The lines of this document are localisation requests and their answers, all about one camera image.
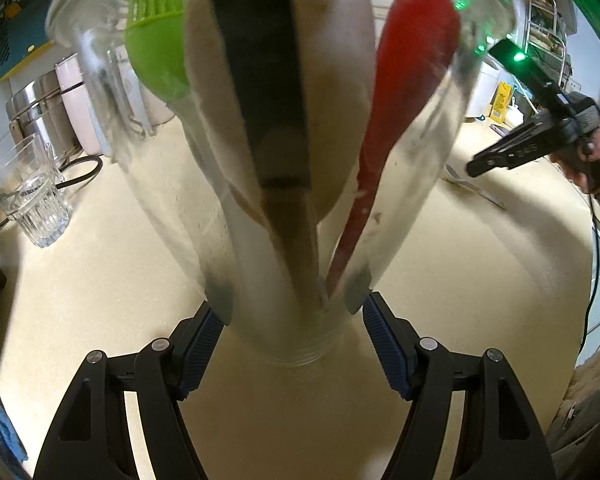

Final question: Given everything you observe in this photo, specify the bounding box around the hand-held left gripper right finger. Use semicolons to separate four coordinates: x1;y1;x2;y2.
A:
362;291;558;480

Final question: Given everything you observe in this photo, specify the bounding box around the metal kitchen rack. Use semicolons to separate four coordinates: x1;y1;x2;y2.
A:
525;0;573;88

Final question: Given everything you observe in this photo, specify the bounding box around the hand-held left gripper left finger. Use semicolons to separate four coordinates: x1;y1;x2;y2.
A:
32;302;226;480

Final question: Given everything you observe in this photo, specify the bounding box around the metal fork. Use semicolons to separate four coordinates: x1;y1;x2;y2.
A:
442;164;509;209

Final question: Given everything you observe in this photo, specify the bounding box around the red plastic spoon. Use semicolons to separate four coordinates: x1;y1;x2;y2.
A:
325;0;462;297

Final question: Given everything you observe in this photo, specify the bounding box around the tall clear glass jar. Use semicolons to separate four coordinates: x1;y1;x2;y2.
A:
45;0;518;367

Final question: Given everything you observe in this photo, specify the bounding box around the pink electric pot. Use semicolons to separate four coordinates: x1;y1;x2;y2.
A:
55;52;177;157

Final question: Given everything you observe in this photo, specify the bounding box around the stainless steel canister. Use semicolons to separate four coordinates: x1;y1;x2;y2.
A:
5;72;77;157

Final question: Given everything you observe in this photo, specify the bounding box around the black power cable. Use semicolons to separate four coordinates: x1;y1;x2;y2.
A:
54;155;104;190

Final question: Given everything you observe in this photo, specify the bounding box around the teal wall utensil holder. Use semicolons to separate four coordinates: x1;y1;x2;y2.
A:
0;0;61;83

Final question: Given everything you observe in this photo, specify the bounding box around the ribbed glass tumbler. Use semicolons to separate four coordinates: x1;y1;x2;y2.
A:
0;134;72;249

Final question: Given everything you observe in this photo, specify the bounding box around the white rice cooker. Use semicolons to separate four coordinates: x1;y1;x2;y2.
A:
466;59;504;119

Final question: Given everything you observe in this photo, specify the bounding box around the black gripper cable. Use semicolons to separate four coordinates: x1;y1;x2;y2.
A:
581;194;600;357

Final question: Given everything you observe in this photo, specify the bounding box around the yellow carton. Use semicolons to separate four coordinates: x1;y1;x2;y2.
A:
490;81;512;126

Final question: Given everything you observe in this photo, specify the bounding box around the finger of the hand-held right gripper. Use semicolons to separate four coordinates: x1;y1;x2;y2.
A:
466;131;520;178

